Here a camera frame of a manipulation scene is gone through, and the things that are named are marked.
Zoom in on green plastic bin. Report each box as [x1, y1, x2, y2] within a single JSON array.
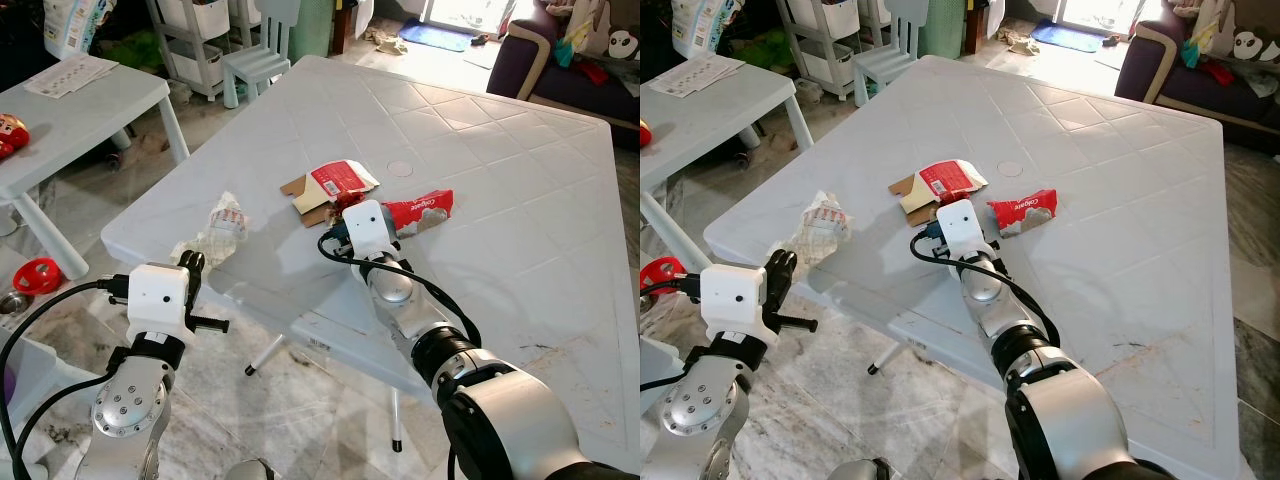
[[290, 0, 336, 61], [920, 0, 966, 59]]

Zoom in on crushed clear plastic bottle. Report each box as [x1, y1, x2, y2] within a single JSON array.
[[790, 190, 851, 266], [195, 192, 251, 266]]

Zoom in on torn red white carton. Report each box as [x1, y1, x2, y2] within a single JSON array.
[[282, 160, 381, 229], [890, 160, 989, 226]]

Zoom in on crushed red toothpaste box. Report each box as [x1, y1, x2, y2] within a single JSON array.
[[383, 190, 456, 236], [987, 188, 1059, 238]]

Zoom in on red round plastic toy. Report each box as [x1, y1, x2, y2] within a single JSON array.
[[640, 257, 686, 296], [12, 257, 63, 296]]

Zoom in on large white plastic table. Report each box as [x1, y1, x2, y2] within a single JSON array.
[[703, 55, 1246, 480], [100, 55, 641, 451]]

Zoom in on small white plastic table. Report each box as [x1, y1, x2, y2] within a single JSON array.
[[0, 60, 191, 281], [640, 65, 816, 271]]

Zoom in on light blue child chair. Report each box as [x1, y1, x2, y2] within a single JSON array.
[[853, 0, 931, 106], [222, 0, 301, 109]]

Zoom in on white storage trolley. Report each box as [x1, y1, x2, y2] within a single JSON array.
[[780, 0, 861, 101], [150, 0, 231, 101]]

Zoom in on printed paper sheets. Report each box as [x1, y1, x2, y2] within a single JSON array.
[[655, 52, 746, 99], [25, 55, 119, 99]]

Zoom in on green plastic toy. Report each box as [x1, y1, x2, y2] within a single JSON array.
[[745, 30, 796, 71], [100, 30, 161, 71]]

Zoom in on blue floor mat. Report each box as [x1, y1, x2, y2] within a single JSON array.
[[1032, 22, 1106, 53], [400, 20, 476, 53]]

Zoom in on dark purple sofa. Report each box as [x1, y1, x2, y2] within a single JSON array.
[[500, 0, 641, 126], [1115, 0, 1280, 156]]

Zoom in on white blue diaper pack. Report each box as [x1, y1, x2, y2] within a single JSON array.
[[672, 0, 731, 51], [45, 0, 111, 59]]

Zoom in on panda print cushion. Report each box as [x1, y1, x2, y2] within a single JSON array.
[[600, 28, 641, 61], [1230, 28, 1280, 66]]

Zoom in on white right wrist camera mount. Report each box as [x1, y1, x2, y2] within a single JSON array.
[[935, 200, 991, 263], [343, 200, 399, 263]]

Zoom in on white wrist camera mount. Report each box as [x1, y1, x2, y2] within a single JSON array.
[[700, 264, 769, 347], [127, 264, 193, 347], [343, 200, 399, 263], [935, 200, 991, 263]]

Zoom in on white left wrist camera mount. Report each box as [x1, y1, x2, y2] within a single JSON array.
[[127, 264, 193, 347], [700, 264, 769, 347]]

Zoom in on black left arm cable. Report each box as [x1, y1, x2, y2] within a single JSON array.
[[0, 278, 131, 480], [640, 278, 706, 393]]

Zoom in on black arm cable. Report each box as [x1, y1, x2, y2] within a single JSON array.
[[910, 232, 1061, 346], [318, 232, 483, 349], [0, 278, 131, 480], [640, 278, 706, 393]]

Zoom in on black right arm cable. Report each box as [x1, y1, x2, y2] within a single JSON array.
[[318, 232, 483, 349], [910, 232, 1061, 346]]

